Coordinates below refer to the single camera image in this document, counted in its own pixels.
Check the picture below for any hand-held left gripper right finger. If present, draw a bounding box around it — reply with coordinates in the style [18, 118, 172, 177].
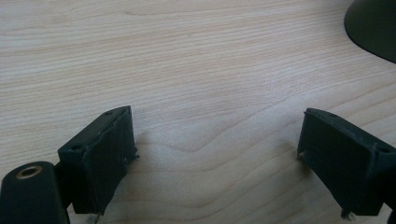
[296, 107, 396, 217]

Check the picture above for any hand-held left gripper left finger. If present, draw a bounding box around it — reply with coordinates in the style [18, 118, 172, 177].
[57, 105, 140, 216]

